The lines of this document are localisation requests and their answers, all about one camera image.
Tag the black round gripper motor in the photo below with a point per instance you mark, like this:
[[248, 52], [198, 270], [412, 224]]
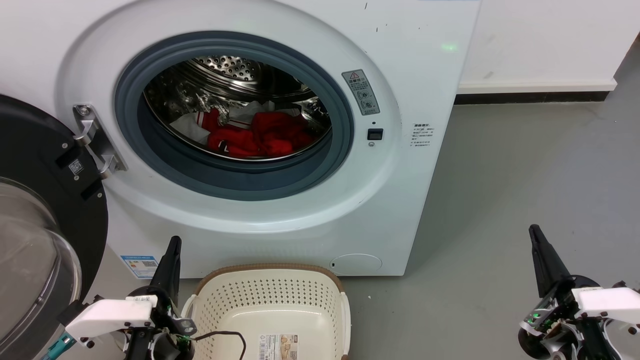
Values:
[[532, 340], [172, 347]]

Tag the grey warning sticker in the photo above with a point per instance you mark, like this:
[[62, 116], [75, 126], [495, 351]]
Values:
[[361, 92]]

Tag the red and white clothes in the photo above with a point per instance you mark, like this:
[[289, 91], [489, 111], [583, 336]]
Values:
[[272, 132]]

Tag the QR code sticker on door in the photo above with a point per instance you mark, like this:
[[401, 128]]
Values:
[[76, 166]]

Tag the small printed text sticker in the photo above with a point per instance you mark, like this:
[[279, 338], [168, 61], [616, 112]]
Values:
[[422, 135]]

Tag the black round left gripper motor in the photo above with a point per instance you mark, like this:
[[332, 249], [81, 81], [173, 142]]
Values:
[[172, 347]]

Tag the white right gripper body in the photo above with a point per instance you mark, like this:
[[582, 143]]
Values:
[[607, 302]]

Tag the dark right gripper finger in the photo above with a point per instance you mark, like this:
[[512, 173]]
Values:
[[546, 260]]

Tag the washing machine door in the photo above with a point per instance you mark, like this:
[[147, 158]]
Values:
[[75, 215]]

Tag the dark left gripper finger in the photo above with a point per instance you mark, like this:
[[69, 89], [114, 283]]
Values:
[[170, 270]]

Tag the black round right gripper motor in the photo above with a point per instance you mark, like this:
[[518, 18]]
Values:
[[532, 340]]

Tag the white front-load washing machine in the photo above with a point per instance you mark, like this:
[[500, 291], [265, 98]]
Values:
[[400, 200]]

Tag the round white filter cover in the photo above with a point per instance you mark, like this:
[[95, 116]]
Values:
[[356, 264]]

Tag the beige perforated laundry basket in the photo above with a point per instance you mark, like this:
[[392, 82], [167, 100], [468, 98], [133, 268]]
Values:
[[270, 295]]

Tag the blue energy label sticker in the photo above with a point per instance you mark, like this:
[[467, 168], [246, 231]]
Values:
[[141, 266]]

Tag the printed product package label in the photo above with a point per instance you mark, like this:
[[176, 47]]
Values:
[[278, 347]]

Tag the black wall baseboard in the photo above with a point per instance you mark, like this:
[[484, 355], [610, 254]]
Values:
[[530, 97]]

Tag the grey rubber door gasket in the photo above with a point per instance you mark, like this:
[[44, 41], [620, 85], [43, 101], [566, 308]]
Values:
[[240, 183]]

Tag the metal door hinge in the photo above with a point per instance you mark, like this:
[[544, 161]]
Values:
[[97, 141]]

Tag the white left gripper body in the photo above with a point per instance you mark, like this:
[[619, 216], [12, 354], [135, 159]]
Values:
[[110, 315]]

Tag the black door latch socket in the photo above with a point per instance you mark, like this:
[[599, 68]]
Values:
[[375, 134]]

